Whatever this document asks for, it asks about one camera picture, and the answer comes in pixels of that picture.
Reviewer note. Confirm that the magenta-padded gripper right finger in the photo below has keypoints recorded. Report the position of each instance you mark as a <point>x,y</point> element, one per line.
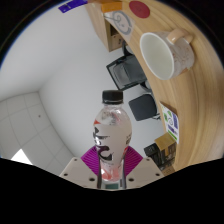
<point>143,170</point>

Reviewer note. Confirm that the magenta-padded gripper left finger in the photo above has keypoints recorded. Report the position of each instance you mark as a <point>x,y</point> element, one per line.
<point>78,170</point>

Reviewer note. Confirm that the clear drink bottle black cap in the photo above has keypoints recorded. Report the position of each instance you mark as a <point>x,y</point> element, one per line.
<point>111,133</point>

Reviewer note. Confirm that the printed white sticker sheet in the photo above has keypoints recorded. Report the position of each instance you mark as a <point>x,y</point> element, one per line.
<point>170,123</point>

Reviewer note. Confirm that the ceiling light panel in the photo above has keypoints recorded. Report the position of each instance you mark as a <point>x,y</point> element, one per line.
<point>21,157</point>

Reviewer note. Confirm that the black mesh office chair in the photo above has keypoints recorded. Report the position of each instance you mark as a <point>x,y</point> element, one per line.
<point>126,73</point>

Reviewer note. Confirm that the white speckled ceramic mug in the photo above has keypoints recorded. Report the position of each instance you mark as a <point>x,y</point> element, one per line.
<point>180,56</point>

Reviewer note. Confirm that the wooden side desk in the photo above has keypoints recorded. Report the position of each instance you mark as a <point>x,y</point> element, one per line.
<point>100,25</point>

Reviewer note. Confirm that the flat round red coaster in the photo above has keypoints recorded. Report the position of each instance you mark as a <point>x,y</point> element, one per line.
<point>139,9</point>

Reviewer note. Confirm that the orange cardboard box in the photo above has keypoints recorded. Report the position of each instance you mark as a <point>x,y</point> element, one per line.
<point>111,7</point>

